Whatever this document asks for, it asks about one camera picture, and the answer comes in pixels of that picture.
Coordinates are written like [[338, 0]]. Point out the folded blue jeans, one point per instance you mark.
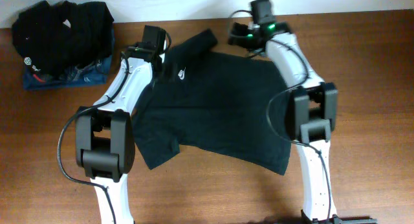
[[95, 73]]

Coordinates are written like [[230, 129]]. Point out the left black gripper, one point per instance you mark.
[[170, 73]]

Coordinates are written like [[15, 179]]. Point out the dark teal t-shirt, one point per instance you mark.
[[217, 102]]

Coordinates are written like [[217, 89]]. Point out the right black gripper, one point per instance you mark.
[[243, 39]]

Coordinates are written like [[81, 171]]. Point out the black folded sweater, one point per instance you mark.
[[53, 38]]

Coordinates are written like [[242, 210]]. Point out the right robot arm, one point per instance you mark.
[[304, 114]]

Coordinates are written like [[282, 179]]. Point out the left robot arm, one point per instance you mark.
[[105, 146]]

